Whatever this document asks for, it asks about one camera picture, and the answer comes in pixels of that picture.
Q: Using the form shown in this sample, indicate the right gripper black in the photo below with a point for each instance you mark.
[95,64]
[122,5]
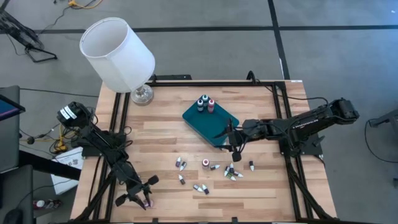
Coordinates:
[245,133]

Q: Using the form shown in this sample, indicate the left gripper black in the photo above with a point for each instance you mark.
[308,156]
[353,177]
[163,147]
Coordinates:
[133,183]

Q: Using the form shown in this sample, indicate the small dark red coloring bottle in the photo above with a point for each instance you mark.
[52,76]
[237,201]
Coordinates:
[238,174]
[214,167]

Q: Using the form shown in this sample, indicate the small green food coloring bottle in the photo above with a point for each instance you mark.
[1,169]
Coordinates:
[231,177]

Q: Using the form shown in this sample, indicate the large bottle dark blue cap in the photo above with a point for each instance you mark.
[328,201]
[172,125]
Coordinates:
[200,105]

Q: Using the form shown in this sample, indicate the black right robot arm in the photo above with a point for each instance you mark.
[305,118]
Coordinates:
[311,119]

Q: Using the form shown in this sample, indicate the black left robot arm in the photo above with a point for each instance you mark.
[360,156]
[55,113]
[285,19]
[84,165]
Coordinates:
[102,143]

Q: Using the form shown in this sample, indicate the teal plastic tray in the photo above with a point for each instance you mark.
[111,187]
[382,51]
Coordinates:
[205,124]

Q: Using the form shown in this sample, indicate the white cardboard box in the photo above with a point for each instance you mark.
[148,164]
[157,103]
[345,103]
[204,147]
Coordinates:
[63,186]

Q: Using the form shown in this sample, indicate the small dark red packet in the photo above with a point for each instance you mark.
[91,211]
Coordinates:
[40,203]

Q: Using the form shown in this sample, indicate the dark grey desk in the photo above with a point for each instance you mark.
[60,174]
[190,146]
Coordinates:
[15,189]

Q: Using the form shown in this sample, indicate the black computer mouse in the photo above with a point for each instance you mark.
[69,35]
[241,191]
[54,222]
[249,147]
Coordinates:
[12,217]

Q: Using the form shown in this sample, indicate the white lamp with shade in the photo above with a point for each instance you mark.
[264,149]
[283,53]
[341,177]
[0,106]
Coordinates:
[118,56]

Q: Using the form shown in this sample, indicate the dark laptop screen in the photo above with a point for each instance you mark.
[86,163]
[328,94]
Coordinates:
[7,109]

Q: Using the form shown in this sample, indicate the grey stand leg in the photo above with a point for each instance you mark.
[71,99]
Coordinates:
[385,119]

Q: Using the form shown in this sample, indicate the black floor fan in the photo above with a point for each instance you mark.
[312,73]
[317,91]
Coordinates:
[21,34]

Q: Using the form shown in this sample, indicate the black aluminium table frame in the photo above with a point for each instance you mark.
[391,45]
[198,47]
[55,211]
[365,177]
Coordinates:
[217,84]

